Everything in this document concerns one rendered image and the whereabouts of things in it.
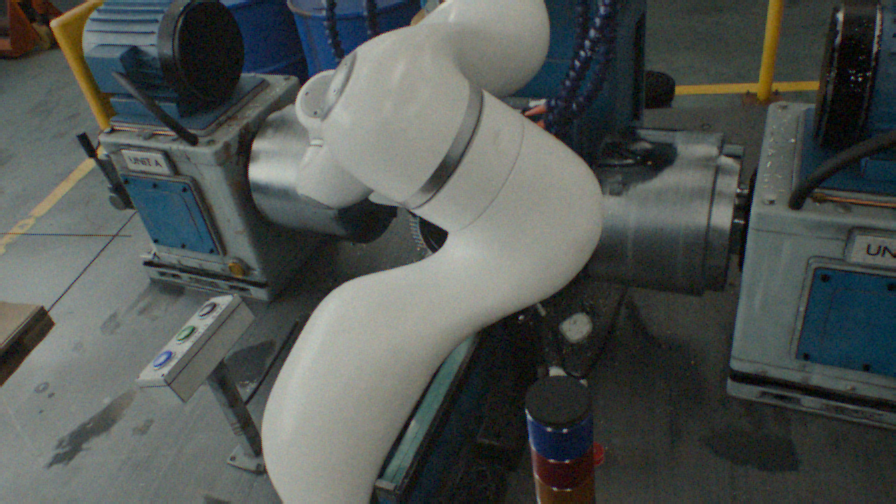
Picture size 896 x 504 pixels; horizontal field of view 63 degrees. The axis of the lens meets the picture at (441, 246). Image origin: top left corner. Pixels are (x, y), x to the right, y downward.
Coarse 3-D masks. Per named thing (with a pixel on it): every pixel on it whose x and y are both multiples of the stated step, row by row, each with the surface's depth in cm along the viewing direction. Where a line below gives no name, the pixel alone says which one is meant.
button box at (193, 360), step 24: (216, 312) 104; (240, 312) 107; (192, 336) 102; (216, 336) 103; (240, 336) 106; (168, 360) 98; (192, 360) 99; (216, 360) 102; (144, 384) 98; (168, 384) 96; (192, 384) 98
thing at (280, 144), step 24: (288, 120) 129; (264, 144) 128; (288, 144) 127; (264, 168) 128; (288, 168) 126; (264, 192) 129; (288, 192) 127; (264, 216) 136; (288, 216) 131; (312, 216) 128; (336, 216) 125; (360, 216) 130; (384, 216) 138; (360, 240) 132
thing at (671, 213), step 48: (624, 144) 106; (672, 144) 104; (720, 144) 103; (624, 192) 103; (672, 192) 101; (720, 192) 100; (624, 240) 104; (672, 240) 101; (720, 240) 100; (672, 288) 108; (720, 288) 106
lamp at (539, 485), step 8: (536, 480) 72; (592, 480) 71; (536, 488) 73; (544, 488) 71; (552, 488) 69; (576, 488) 69; (584, 488) 70; (592, 488) 72; (544, 496) 72; (552, 496) 70; (560, 496) 70; (568, 496) 70; (576, 496) 70; (584, 496) 71; (592, 496) 72
